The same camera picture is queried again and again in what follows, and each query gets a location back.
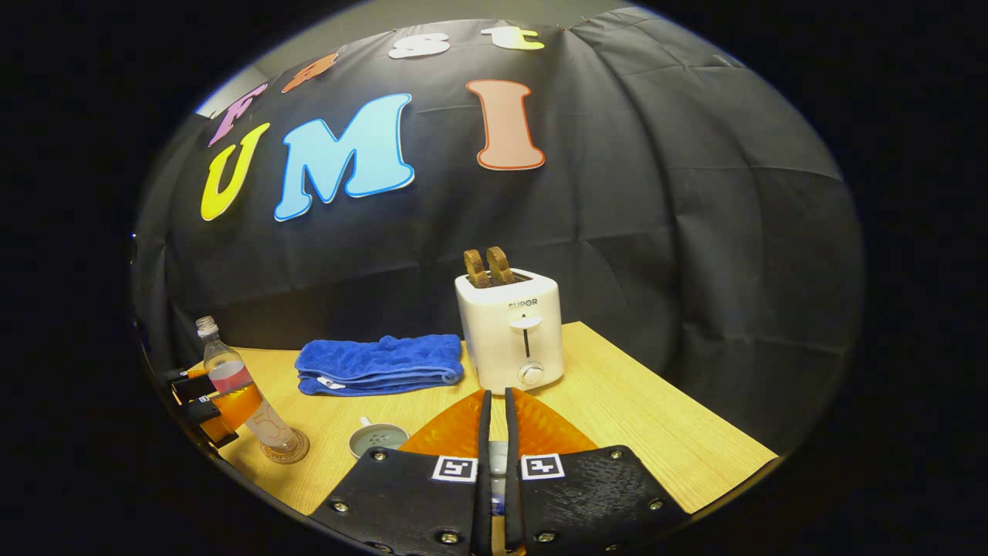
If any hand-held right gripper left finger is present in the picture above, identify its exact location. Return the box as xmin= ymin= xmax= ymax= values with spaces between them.
xmin=309 ymin=388 xmax=492 ymax=556

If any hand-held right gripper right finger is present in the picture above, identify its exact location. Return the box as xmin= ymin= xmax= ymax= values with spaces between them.
xmin=504 ymin=386 xmax=688 ymax=556

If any white teacup lid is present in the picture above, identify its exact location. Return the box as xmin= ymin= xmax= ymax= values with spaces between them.
xmin=489 ymin=442 xmax=510 ymax=517

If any clear plastic water bottle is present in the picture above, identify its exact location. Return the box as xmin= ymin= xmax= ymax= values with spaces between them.
xmin=195 ymin=316 xmax=310 ymax=464

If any round wooden coaster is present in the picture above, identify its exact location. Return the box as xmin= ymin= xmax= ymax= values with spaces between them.
xmin=261 ymin=429 xmax=311 ymax=466

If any white toaster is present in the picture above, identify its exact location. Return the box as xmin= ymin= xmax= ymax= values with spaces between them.
xmin=455 ymin=268 xmax=564 ymax=395

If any folded blue towel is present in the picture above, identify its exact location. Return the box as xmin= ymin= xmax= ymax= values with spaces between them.
xmin=294 ymin=334 xmax=465 ymax=397

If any brown bread slice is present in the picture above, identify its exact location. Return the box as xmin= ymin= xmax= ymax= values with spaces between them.
xmin=486 ymin=246 xmax=516 ymax=285
xmin=463 ymin=249 xmax=492 ymax=289

